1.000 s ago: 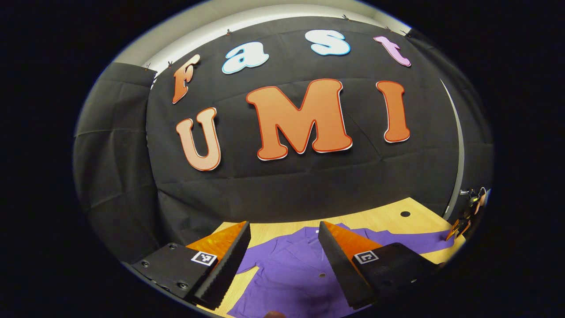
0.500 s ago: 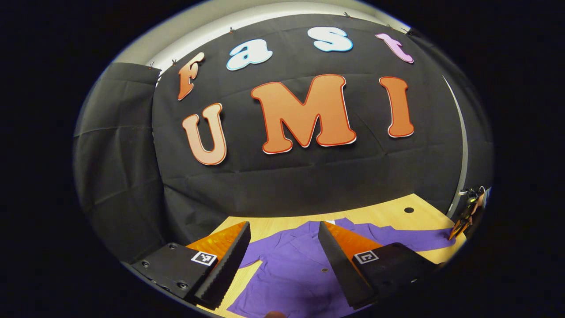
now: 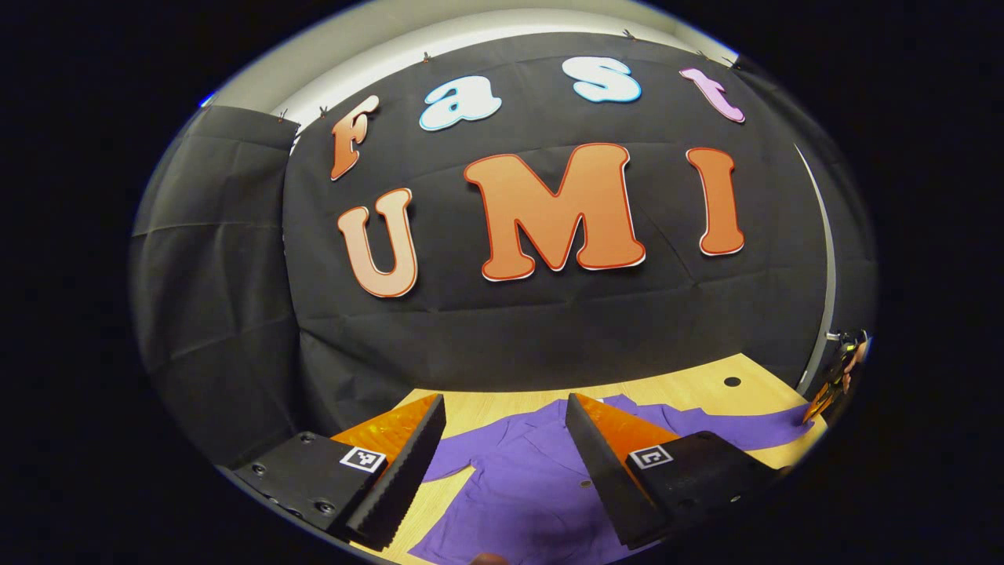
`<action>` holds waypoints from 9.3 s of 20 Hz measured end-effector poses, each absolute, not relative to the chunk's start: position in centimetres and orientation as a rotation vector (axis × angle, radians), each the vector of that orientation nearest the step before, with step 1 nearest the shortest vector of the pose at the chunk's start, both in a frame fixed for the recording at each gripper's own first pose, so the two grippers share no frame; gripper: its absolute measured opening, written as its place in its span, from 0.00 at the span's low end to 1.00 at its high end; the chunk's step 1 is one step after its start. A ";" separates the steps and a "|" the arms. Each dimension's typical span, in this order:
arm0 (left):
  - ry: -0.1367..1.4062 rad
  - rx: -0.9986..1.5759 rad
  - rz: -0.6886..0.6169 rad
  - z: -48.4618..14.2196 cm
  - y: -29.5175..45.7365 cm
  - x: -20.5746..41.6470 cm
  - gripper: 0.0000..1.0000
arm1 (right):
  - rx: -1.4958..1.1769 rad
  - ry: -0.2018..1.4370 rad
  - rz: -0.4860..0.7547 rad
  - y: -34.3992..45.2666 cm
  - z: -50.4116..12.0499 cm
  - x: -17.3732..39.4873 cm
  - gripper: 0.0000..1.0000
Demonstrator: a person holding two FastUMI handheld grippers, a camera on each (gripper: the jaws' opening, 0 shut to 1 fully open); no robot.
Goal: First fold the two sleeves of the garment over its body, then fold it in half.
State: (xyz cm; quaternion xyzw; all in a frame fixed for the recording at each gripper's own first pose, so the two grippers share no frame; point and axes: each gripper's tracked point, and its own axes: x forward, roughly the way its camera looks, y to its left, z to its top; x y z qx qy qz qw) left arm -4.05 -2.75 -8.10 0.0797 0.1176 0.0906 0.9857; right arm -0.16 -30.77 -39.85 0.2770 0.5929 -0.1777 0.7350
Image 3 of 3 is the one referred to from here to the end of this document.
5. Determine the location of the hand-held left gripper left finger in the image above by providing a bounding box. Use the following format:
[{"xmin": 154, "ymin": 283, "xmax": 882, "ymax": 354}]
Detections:
[{"xmin": 231, "ymin": 392, "xmax": 448, "ymax": 552}]

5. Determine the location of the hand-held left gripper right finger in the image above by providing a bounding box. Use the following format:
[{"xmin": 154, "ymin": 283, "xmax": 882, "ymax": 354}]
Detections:
[{"xmin": 565, "ymin": 392, "xmax": 795, "ymax": 550}]

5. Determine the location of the purple shirt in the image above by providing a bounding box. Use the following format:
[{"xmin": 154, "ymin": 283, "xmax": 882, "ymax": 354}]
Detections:
[{"xmin": 408, "ymin": 394, "xmax": 820, "ymax": 565}]

